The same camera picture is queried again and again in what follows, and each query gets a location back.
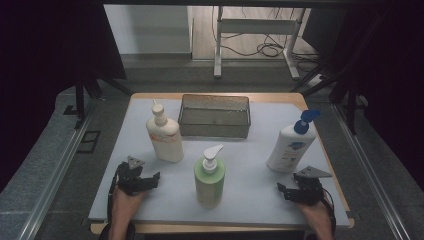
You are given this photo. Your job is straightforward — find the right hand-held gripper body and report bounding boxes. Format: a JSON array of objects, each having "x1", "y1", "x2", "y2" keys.
[{"x1": 292, "y1": 165, "x2": 334, "y2": 206}]

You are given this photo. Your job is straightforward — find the white metal desk frame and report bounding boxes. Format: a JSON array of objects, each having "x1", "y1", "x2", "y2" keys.
[{"x1": 213, "y1": 5, "x2": 308, "y2": 81}]

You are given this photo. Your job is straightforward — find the white bottle with blue pump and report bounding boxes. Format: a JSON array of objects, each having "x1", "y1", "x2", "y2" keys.
[{"x1": 265, "y1": 109, "x2": 322, "y2": 174}]

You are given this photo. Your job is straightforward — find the aluminium rail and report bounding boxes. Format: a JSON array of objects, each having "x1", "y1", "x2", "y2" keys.
[
  {"x1": 332, "y1": 103, "x2": 412, "y2": 240},
  {"x1": 17, "y1": 99, "x2": 98, "y2": 240}
]

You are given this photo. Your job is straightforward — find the person's left hand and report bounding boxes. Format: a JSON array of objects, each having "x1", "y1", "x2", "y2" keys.
[{"x1": 109, "y1": 187, "x2": 148, "y2": 220}]

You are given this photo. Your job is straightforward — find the black floor cables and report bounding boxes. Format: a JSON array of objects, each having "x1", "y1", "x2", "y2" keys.
[{"x1": 218, "y1": 6, "x2": 322, "y2": 73}]

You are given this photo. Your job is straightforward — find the white power strip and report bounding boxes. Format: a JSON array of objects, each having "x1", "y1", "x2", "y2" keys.
[{"x1": 307, "y1": 74, "x2": 327, "y2": 88}]

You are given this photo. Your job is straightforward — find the green bottle with white pump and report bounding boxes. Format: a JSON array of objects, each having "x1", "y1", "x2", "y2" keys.
[{"x1": 193, "y1": 143, "x2": 227, "y2": 210}]

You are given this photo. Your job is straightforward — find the grey metal mesh basket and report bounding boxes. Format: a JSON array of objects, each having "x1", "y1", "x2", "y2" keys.
[{"x1": 177, "y1": 93, "x2": 252, "y2": 139}]

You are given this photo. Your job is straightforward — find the cream bottle with white cap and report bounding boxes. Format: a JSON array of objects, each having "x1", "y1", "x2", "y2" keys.
[{"x1": 145, "y1": 99, "x2": 185, "y2": 164}]

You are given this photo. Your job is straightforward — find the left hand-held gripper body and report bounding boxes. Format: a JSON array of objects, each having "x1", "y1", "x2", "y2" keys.
[{"x1": 114, "y1": 155, "x2": 153, "y2": 197}]

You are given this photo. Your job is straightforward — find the black stand legs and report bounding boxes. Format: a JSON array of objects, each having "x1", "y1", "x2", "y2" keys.
[
  {"x1": 289, "y1": 61, "x2": 360, "y2": 136},
  {"x1": 73, "y1": 77, "x2": 135, "y2": 130}
]

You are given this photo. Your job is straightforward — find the person's right hand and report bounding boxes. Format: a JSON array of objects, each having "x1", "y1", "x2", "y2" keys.
[{"x1": 297, "y1": 199, "x2": 335, "y2": 232}]

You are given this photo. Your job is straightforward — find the white cabinet panel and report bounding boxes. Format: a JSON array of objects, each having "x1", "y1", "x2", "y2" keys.
[{"x1": 103, "y1": 4, "x2": 194, "y2": 56}]

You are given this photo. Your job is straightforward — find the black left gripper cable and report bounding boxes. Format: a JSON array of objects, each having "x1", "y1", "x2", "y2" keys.
[{"x1": 106, "y1": 166, "x2": 122, "y2": 231}]

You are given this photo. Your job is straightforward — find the black curtain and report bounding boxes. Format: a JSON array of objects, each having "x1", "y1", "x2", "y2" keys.
[
  {"x1": 0, "y1": 0, "x2": 127, "y2": 193},
  {"x1": 299, "y1": 0, "x2": 424, "y2": 193}
]

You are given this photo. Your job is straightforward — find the white table mat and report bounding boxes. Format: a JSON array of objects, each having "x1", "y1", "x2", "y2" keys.
[{"x1": 88, "y1": 97, "x2": 352, "y2": 228}]

